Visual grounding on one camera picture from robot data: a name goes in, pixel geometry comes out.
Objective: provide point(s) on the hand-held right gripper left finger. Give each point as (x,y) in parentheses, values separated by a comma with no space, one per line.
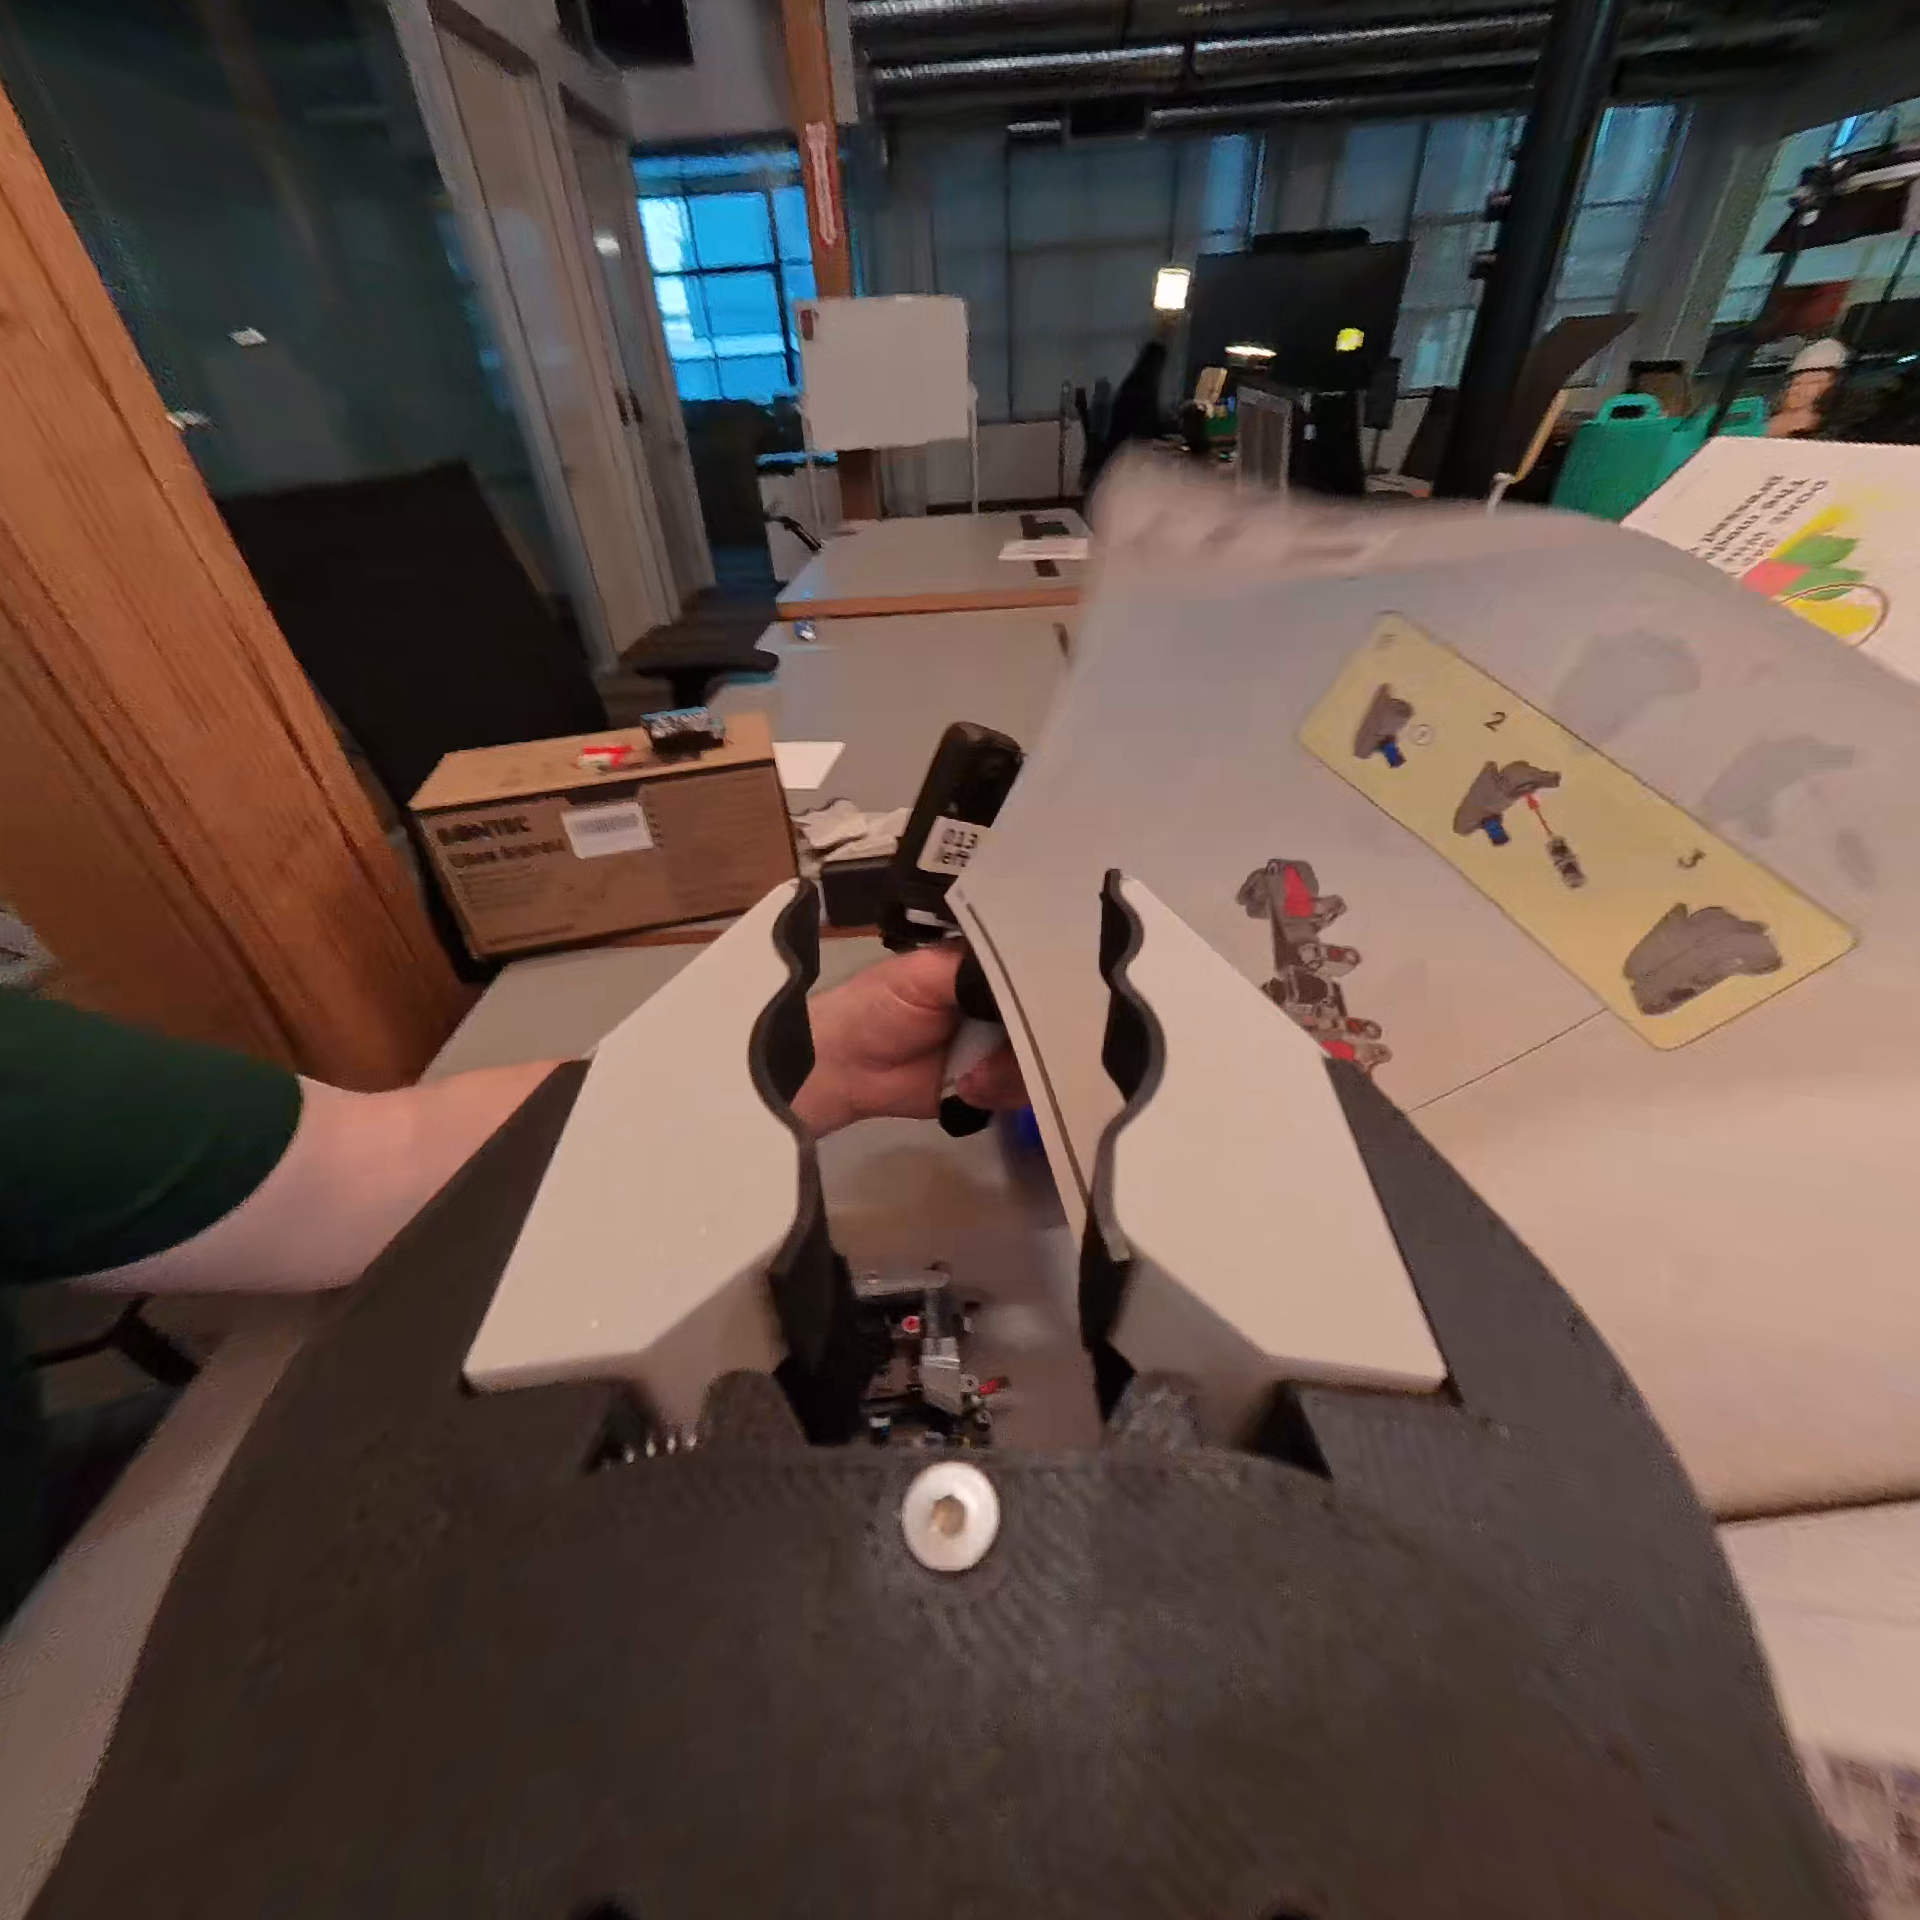
(662,1200)

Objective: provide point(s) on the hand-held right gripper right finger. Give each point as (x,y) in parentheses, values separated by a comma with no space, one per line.
(1276,1200)

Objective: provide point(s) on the lego instruction booklet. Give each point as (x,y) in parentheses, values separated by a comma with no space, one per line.
(1500,1200)

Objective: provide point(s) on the person's left forearm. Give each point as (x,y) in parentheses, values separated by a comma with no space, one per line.
(406,1171)

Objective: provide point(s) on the large lego vehicle chassis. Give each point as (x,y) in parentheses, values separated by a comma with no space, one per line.
(930,1350)

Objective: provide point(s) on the person's left hand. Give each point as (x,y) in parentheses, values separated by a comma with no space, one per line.
(878,1043)

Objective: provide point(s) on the black rectangular device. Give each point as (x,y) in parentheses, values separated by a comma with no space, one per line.
(855,893)

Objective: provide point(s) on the grey top office desk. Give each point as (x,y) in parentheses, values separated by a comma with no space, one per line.
(930,564)

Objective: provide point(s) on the small dark blue item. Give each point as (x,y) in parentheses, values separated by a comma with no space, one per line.
(682,727)

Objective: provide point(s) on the brown cardboard box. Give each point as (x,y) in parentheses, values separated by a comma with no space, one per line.
(674,869)

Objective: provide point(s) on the black stool seat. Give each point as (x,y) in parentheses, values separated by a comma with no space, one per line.
(697,646)

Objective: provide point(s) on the small red white item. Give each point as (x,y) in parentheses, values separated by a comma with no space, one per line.
(609,752)

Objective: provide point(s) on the white whiteboard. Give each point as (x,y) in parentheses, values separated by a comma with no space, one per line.
(884,368)

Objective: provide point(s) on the person's green shirt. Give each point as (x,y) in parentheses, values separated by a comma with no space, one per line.
(120,1142)

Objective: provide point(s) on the large black screen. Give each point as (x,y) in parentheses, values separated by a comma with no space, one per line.
(1298,317)

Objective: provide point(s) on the green plastic container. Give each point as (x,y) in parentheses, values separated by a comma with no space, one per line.
(1651,458)

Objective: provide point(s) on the black vertical pole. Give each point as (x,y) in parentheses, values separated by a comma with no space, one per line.
(1529,226)

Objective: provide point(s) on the wooden support post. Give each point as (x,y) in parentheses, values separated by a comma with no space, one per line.
(182,720)

